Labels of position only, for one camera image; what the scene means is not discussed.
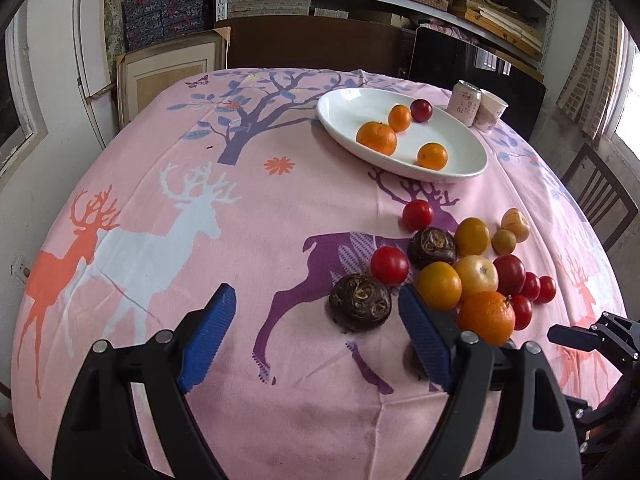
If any small orange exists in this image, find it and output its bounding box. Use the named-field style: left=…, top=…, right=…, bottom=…
left=387, top=104, right=412, bottom=133
left=416, top=142, right=448, bottom=171

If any white paper cup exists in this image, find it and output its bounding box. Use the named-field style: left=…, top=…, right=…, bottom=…
left=474, top=90, right=509, bottom=133

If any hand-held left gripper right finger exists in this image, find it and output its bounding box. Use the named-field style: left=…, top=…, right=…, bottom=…
left=397, top=282, right=583, bottom=480

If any white leaning board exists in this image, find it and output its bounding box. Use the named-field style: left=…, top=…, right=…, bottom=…
left=72, top=0, right=123, bottom=148

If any black glossy board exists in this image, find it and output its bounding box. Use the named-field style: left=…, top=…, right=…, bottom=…
left=409, top=26, right=547, bottom=128

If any wooden slatted chair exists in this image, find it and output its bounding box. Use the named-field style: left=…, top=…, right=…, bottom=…
left=561, top=142, right=632, bottom=253

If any stack of blue patterned boxes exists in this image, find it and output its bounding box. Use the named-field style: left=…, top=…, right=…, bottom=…
left=122, top=0, right=213, bottom=51

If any pale pink drink can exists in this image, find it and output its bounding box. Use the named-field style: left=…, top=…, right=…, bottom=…
left=446, top=81, right=482, bottom=127

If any grey marble slab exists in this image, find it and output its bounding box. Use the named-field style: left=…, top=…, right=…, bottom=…
left=102, top=0, right=126, bottom=56

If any dark brown water chestnut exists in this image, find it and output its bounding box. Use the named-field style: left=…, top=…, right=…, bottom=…
left=328, top=273, right=393, bottom=332
left=408, top=227, right=457, bottom=270

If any large orange mandarin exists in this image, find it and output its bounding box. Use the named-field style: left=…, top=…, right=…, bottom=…
left=458, top=290, right=516, bottom=347
left=356, top=121, right=398, bottom=157

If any brick patterned curtain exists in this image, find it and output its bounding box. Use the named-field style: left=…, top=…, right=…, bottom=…
left=556, top=0, right=626, bottom=141

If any printed pink tablecloth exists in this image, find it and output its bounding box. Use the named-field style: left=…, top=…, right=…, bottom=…
left=11, top=67, right=631, bottom=480

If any orange tomato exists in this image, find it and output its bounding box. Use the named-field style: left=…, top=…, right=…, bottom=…
left=415, top=261, right=463, bottom=311

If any white metal shelf unit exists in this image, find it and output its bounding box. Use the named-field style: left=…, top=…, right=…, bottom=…
left=215, top=0, right=558, bottom=68

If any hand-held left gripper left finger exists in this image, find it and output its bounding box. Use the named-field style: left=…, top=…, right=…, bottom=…
left=50, top=282, right=237, bottom=480

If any dark brown wooden board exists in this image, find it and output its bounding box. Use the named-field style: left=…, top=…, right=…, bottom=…
left=227, top=15, right=416, bottom=78

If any bright window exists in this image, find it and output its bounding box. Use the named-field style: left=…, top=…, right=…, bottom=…
left=602, top=20, right=640, bottom=151

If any small red tomato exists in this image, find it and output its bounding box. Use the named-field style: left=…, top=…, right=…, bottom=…
left=510, top=295, right=533, bottom=331
left=535, top=276, right=558, bottom=305
left=519, top=271, right=542, bottom=302

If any yellow-brown round fruit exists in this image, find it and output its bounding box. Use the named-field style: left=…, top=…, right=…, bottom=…
left=454, top=217, right=491, bottom=257

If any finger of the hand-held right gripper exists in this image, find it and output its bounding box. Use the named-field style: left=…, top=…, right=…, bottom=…
left=547, top=311, right=640, bottom=363
left=564, top=394, right=640, bottom=456

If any white oval plate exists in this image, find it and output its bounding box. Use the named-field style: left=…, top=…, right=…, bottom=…
left=316, top=87, right=488, bottom=184

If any framed wooden panel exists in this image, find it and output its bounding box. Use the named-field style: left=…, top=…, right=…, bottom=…
left=116, top=26, right=232, bottom=131

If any yellow tomato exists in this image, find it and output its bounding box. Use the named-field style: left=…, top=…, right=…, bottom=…
left=453, top=255, right=499, bottom=301

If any white framed window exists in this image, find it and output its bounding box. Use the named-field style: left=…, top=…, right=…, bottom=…
left=0, top=10, right=48, bottom=176

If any small yellow-green fruit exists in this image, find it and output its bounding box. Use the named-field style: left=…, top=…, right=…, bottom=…
left=491, top=229, right=517, bottom=255

